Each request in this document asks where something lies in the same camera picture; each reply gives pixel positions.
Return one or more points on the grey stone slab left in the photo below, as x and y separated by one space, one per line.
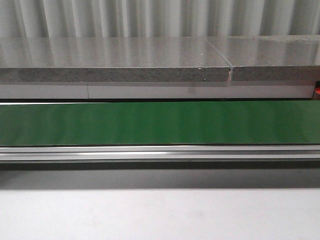
110 60

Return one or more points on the grey stone slab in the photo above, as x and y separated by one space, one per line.
110 60
287 58

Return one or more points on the green conveyor belt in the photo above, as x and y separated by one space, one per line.
161 123

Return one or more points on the grey stone slab right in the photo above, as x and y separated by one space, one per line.
287 58

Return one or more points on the red plastic tray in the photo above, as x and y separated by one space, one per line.
316 93

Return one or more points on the white pleated curtain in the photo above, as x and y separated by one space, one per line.
158 18

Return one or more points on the aluminium conveyor frame rail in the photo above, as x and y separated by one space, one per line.
159 154

